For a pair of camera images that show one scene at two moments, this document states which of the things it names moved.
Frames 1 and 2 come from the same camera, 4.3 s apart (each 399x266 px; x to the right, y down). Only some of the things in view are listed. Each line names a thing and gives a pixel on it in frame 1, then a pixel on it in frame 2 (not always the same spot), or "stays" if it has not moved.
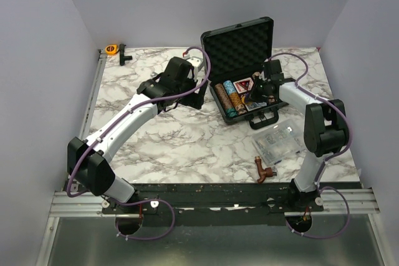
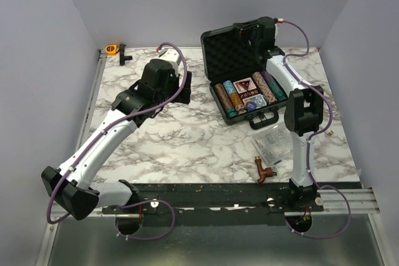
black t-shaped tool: [122, 57] stays
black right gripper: [254, 97] to [245, 28]
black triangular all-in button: [245, 83] stays
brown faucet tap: [268, 172] stays
